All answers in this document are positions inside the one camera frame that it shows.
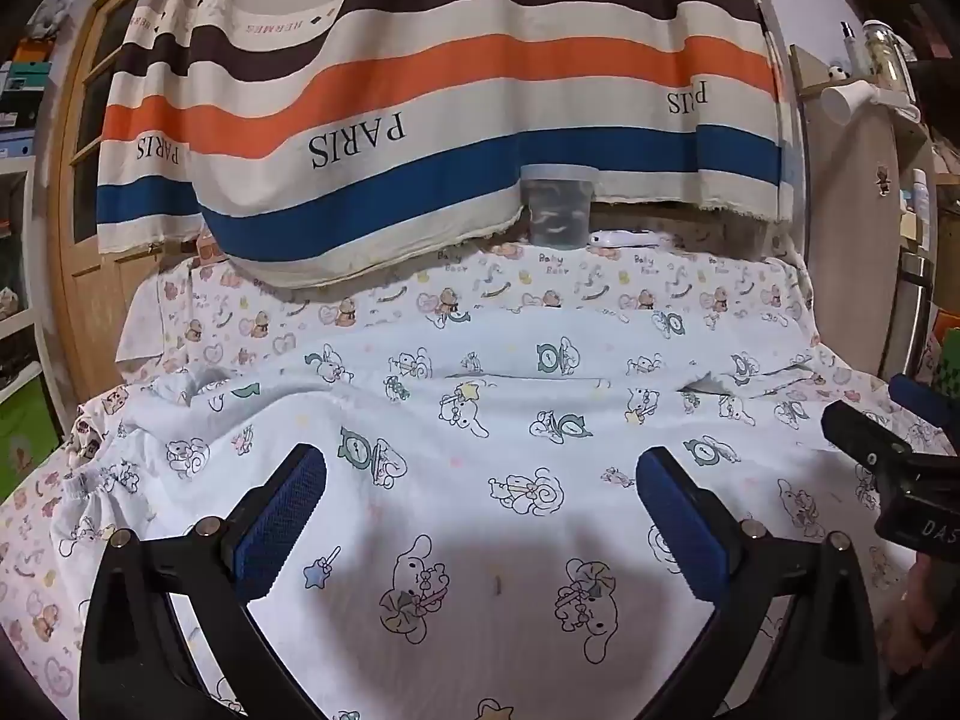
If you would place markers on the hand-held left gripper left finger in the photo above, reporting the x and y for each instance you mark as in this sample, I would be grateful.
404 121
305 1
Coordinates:
281 525

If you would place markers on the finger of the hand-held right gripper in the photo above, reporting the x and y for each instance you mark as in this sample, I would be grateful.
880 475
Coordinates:
862 435
922 397

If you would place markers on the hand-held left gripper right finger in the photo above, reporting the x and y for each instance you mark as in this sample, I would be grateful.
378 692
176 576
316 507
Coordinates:
686 532

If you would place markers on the white cartoon print pants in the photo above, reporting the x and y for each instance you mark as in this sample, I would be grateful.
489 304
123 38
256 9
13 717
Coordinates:
480 465

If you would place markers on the person's right hand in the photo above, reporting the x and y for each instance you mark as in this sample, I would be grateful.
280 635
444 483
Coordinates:
926 630

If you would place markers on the bear print blanket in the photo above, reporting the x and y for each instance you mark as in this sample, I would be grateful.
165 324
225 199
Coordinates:
225 315

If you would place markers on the green storage bin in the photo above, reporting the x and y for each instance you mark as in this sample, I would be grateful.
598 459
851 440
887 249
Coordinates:
19 435

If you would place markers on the white handheld device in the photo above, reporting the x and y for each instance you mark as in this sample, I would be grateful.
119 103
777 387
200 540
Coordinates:
626 240

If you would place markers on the white cup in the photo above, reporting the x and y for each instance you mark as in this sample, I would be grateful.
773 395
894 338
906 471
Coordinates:
844 99

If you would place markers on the small panda figure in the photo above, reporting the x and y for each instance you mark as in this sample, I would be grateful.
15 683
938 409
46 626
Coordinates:
839 73

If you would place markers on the clear plastic lidded container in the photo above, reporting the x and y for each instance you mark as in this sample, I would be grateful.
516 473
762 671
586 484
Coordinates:
559 210

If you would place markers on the white shelf unit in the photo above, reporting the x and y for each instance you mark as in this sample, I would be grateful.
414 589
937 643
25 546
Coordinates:
19 277

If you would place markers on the wooden door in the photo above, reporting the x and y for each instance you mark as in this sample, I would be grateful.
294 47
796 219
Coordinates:
82 202

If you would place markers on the striped hanging cloth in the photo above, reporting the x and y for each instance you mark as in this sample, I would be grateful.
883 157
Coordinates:
450 90

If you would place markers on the stack of shoe boxes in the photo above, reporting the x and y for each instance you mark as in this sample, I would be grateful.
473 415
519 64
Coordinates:
22 101

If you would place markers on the grey plush toy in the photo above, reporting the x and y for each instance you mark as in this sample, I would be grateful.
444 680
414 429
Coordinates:
46 19

